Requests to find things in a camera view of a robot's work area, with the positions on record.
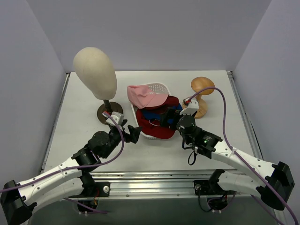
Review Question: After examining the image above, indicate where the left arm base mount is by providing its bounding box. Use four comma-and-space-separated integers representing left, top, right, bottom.
78, 181, 111, 210

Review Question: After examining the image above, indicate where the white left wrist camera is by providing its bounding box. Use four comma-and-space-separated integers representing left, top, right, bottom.
103, 112, 124, 128

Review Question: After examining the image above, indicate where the red cap with strap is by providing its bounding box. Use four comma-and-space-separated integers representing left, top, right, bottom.
135, 109, 175, 139

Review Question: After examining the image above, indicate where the wooden hat stand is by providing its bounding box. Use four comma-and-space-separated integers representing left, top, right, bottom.
191, 77, 215, 119

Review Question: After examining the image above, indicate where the dark round mannequin stand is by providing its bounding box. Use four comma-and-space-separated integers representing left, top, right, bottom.
97, 100, 123, 125

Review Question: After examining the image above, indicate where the blue bucket hat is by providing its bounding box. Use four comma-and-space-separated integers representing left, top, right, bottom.
142, 103, 183, 124

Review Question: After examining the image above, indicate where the pink baseball cap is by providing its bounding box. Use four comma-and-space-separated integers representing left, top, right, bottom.
127, 85, 169, 109

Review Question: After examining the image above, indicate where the aluminium rail frame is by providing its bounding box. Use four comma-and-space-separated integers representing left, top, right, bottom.
44, 71, 262, 198

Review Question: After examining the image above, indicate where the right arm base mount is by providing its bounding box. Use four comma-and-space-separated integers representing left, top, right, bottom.
193, 180, 237, 214

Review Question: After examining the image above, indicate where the cream mannequin head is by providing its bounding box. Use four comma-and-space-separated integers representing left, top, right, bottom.
73, 47, 117, 100

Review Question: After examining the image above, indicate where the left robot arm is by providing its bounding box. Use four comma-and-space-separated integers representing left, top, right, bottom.
0, 125, 142, 225

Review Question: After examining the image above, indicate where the dark red bucket hat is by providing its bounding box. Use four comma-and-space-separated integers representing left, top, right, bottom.
145, 96, 182, 114

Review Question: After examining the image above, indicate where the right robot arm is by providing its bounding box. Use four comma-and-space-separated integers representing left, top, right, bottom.
160, 107, 295, 210

